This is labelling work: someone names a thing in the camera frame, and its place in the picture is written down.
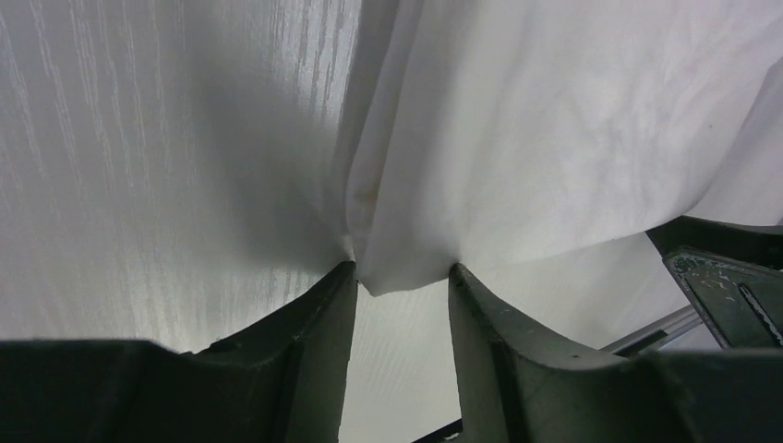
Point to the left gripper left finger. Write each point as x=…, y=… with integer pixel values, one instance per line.
x=281, y=379

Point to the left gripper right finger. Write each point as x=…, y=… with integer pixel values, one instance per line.
x=519, y=381

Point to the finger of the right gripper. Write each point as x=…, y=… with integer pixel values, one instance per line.
x=730, y=273

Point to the white t shirt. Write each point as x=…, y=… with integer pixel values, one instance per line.
x=493, y=133

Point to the aluminium frame rail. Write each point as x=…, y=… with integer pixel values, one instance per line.
x=657, y=334

